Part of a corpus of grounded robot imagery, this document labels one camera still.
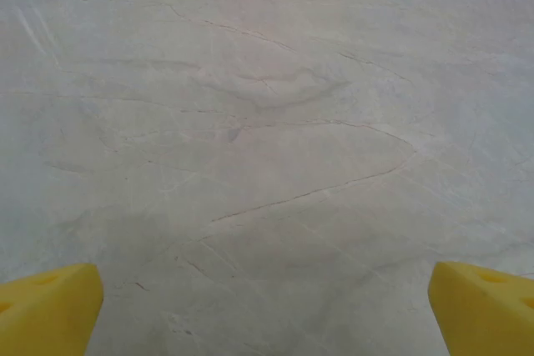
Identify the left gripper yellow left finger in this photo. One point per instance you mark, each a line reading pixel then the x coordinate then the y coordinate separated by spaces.
pixel 46 314

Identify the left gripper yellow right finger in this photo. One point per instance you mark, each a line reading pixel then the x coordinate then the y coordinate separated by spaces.
pixel 488 314

